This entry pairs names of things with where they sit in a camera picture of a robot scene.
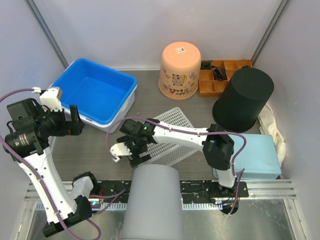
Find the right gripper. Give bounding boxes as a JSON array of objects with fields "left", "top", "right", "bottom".
[{"left": 117, "top": 134, "right": 152, "bottom": 167}]

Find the blue plastic basket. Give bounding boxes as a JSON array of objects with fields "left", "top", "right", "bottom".
[{"left": 51, "top": 58, "right": 137, "bottom": 125}]

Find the white translucent basket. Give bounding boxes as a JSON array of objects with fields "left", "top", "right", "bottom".
[{"left": 141, "top": 107, "right": 197, "bottom": 166}]

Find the grey plastic container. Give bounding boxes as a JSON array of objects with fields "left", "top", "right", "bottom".
[{"left": 120, "top": 164, "right": 184, "bottom": 240}]

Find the orange plastic container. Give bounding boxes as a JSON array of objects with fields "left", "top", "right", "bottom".
[{"left": 158, "top": 41, "right": 202, "bottom": 100}]

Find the large black container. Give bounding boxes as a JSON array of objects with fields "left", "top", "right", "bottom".
[{"left": 212, "top": 66, "right": 274, "bottom": 133}]

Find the white plastic tub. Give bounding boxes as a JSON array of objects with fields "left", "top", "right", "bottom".
[{"left": 51, "top": 77, "right": 137, "bottom": 132}]

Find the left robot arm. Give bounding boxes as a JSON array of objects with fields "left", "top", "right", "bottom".
[{"left": 3, "top": 98, "right": 100, "bottom": 238}]

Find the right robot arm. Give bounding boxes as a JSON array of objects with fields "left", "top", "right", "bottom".
[{"left": 110, "top": 118, "right": 243, "bottom": 198}]

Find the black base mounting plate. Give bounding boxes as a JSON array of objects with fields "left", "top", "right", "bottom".
[{"left": 90, "top": 180, "right": 249, "bottom": 204}]

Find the orange compartment tray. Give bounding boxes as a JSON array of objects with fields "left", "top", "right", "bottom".
[{"left": 198, "top": 59, "right": 253, "bottom": 98}]

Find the black part in tray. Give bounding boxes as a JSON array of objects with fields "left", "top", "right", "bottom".
[{"left": 200, "top": 60, "right": 212, "bottom": 70}]

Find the cream cloth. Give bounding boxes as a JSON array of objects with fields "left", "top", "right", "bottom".
[{"left": 257, "top": 102, "right": 287, "bottom": 167}]

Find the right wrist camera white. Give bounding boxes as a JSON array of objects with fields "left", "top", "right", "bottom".
[{"left": 110, "top": 142, "right": 132, "bottom": 163}]

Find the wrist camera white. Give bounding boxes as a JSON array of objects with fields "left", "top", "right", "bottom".
[
  {"left": 110, "top": 142, "right": 132, "bottom": 163},
  {"left": 39, "top": 87, "right": 63, "bottom": 112}
]

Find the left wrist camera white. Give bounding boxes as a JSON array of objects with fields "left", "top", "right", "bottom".
[{"left": 39, "top": 87, "right": 63, "bottom": 112}]

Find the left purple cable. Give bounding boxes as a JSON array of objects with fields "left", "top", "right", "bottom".
[{"left": 0, "top": 87, "right": 127, "bottom": 240}]

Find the aluminium rail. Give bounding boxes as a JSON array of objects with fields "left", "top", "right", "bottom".
[{"left": 24, "top": 179, "right": 297, "bottom": 211}]

